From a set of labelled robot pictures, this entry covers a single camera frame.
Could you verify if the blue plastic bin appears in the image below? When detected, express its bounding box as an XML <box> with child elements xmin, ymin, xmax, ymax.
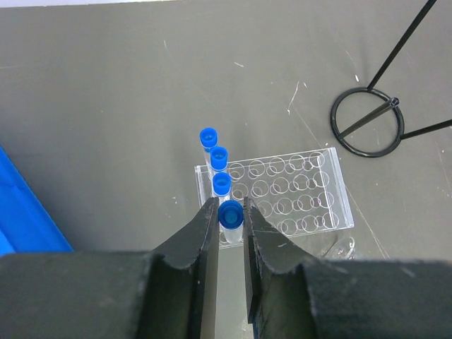
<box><xmin>1</xmin><ymin>150</ymin><xmax>73</xmax><ymax>256</ymax></box>

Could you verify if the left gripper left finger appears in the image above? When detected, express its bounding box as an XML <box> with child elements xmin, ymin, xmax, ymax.
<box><xmin>1</xmin><ymin>198</ymin><xmax>219</xmax><ymax>338</ymax></box>

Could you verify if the test tube blue cap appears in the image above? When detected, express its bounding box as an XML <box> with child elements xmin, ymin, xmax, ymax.
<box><xmin>212</xmin><ymin>172</ymin><xmax>232</xmax><ymax>197</ymax></box>
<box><xmin>199</xmin><ymin>127</ymin><xmax>218</xmax><ymax>165</ymax></box>
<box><xmin>210</xmin><ymin>146</ymin><xmax>228</xmax><ymax>172</ymax></box>
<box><xmin>218</xmin><ymin>200</ymin><xmax>244</xmax><ymax>245</ymax></box>

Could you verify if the clear test tube rack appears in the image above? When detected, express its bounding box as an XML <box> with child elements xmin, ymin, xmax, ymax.
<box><xmin>194</xmin><ymin>146</ymin><xmax>355</xmax><ymax>250</ymax></box>

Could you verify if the black wire ring stand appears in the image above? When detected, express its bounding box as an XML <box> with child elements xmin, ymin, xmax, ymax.
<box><xmin>330</xmin><ymin>0</ymin><xmax>452</xmax><ymax>158</ymax></box>

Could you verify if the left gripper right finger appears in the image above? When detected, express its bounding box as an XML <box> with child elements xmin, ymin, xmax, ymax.
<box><xmin>243</xmin><ymin>198</ymin><xmax>451</xmax><ymax>338</ymax></box>

